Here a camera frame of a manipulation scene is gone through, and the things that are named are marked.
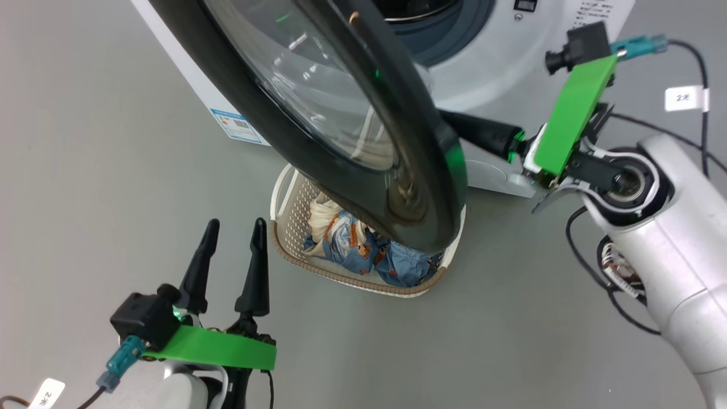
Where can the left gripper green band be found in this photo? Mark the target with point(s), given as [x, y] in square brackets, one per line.
[216, 347]

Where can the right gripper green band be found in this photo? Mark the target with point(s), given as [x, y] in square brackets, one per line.
[573, 113]

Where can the black round glass washer door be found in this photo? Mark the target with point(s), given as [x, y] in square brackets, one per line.
[420, 187]

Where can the blue bear print garment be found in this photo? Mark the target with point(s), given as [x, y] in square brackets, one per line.
[406, 267]

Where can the white front-load washing machine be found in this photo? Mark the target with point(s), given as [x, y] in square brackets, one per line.
[483, 74]

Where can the cream perforated laundry basket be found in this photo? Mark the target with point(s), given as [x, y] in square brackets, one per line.
[289, 227]

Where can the blue white energy label sticker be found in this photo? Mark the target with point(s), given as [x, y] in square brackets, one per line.
[238, 126]

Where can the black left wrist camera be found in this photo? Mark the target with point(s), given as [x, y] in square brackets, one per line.
[142, 318]

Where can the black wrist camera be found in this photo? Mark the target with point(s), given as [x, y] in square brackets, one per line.
[142, 318]
[582, 45]

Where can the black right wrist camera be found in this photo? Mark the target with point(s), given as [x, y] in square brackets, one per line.
[582, 45]

